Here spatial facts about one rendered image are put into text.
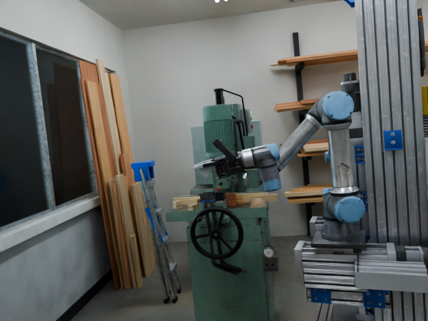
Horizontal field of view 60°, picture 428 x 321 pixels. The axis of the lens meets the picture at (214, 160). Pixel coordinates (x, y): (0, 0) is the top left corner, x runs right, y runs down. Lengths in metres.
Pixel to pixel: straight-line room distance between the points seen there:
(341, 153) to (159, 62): 3.50
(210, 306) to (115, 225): 1.47
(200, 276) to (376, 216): 1.05
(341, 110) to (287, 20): 3.24
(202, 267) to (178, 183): 2.53
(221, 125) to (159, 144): 2.58
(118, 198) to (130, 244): 0.44
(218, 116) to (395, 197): 1.03
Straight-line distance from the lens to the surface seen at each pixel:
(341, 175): 1.59
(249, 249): 2.21
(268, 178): 1.54
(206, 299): 2.37
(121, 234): 3.49
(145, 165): 3.04
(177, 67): 4.71
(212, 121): 2.21
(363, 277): 1.69
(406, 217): 1.93
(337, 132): 1.58
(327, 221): 1.77
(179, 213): 2.23
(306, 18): 4.74
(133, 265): 3.61
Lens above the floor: 1.35
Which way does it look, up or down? 4 degrees down
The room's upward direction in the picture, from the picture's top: 5 degrees counter-clockwise
